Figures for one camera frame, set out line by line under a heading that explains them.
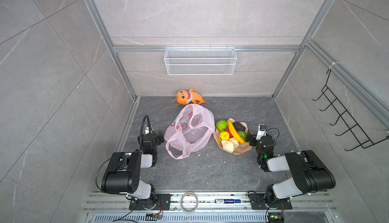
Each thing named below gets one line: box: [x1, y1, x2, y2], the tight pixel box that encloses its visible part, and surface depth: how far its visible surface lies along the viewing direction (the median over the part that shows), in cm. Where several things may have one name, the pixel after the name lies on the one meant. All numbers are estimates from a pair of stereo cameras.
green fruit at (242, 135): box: [237, 130, 247, 142], surface depth 92 cm
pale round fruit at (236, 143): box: [228, 137, 240, 149], surface depth 90 cm
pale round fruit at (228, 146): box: [221, 139, 236, 154], surface depth 85 cm
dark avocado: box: [232, 121, 246, 132], surface depth 96 cm
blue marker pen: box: [214, 198, 242, 204], surface depth 74 cm
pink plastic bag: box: [164, 103, 216, 160], surface depth 86 cm
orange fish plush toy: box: [175, 88, 206, 105], surface depth 113 cm
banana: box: [227, 119, 245, 144], surface depth 91 cm
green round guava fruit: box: [216, 120, 228, 133], surface depth 92 cm
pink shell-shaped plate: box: [227, 118, 249, 133], surface depth 97 cm
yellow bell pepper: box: [218, 131, 230, 141], surface depth 92 cm
